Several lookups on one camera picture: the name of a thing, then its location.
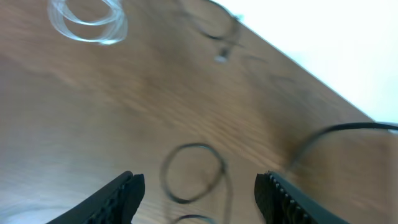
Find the white USB cable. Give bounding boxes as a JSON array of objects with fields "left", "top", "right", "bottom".
[{"left": 47, "top": 0, "right": 129, "bottom": 46}]

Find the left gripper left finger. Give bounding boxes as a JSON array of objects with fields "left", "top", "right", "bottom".
[{"left": 49, "top": 171, "right": 145, "bottom": 224}]

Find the thin black cable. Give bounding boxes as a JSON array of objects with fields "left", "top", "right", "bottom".
[{"left": 159, "top": 121, "right": 398, "bottom": 224}]

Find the black USB cable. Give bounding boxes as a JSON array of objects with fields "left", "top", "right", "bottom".
[{"left": 183, "top": 0, "right": 245, "bottom": 65}]

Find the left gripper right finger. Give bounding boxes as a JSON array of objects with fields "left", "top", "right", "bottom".
[{"left": 254, "top": 171, "right": 348, "bottom": 224}]

